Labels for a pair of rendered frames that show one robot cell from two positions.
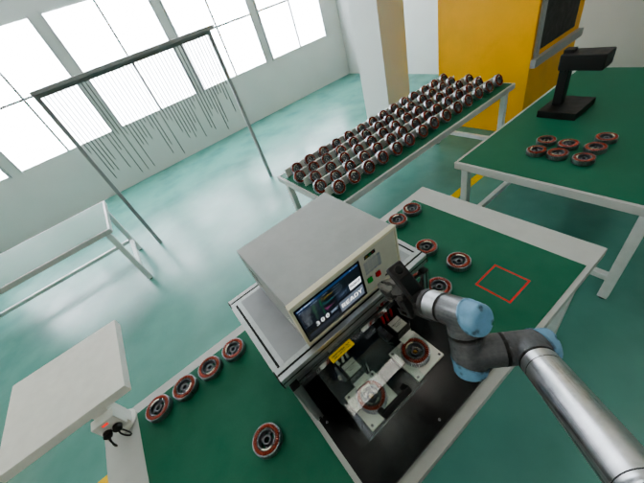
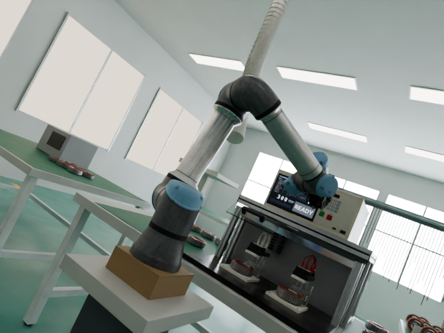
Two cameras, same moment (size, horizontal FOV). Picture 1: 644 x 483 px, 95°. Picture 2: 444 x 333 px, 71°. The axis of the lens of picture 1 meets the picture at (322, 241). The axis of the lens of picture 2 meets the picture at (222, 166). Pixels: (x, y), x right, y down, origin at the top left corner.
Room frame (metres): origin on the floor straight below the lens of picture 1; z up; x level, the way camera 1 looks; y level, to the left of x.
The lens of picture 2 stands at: (-0.58, -1.06, 1.05)
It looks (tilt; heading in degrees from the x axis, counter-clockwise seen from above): 5 degrees up; 57
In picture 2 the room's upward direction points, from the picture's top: 25 degrees clockwise
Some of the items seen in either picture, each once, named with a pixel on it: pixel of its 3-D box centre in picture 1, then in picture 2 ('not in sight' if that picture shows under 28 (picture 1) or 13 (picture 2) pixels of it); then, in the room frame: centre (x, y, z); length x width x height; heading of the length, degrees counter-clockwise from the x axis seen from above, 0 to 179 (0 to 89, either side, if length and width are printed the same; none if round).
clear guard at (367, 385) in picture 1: (359, 365); (263, 221); (0.46, 0.02, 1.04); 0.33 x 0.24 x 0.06; 24
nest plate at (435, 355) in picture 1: (415, 355); (287, 300); (0.55, -0.19, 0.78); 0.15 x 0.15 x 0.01; 24
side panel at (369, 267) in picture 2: not in sight; (357, 292); (1.00, -0.22, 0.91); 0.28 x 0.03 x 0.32; 24
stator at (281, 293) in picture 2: (415, 352); (289, 295); (0.55, -0.19, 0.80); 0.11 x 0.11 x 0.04
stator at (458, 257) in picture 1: (458, 262); not in sight; (0.92, -0.60, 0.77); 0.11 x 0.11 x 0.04
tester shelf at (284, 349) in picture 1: (324, 283); (306, 229); (0.80, 0.05, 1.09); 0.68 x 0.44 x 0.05; 114
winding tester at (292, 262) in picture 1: (318, 259); (318, 209); (0.80, 0.04, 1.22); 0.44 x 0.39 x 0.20; 114
